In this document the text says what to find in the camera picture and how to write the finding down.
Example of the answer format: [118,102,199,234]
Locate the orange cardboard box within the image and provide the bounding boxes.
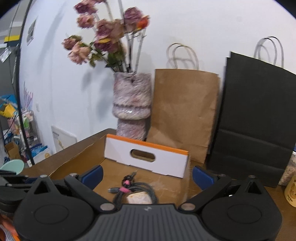
[23,133,200,205]

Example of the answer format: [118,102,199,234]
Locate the braided charging cable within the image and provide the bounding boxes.
[107,170,159,205]

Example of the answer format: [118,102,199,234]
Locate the white wall charger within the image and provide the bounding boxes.
[126,191,152,204]

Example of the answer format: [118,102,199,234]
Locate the mint green bucket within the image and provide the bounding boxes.
[1,159,25,174]

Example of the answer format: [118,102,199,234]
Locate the small cardboard box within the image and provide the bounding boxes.
[4,142,21,160]

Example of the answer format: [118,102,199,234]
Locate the pet food bag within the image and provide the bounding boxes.
[30,144,52,164]

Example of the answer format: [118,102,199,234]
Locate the cluttered metal shelf rack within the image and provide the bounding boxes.
[7,110,42,162]

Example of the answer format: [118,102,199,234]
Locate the black paper bag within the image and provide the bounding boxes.
[206,52,295,187]

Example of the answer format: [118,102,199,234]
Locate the yellow bear mug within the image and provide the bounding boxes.
[284,175,296,207]

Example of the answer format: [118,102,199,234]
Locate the clear lidded food jar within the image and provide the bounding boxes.
[278,151,296,186]

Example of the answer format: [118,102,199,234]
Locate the brown paper bag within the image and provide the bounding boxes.
[146,43,221,165]

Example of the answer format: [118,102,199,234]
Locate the pink speckled vase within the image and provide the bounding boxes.
[112,72,152,141]

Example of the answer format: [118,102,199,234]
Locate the dried pink rose bouquet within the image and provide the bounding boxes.
[62,1,150,73]

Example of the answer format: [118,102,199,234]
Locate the black light stand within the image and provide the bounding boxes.
[14,0,35,166]

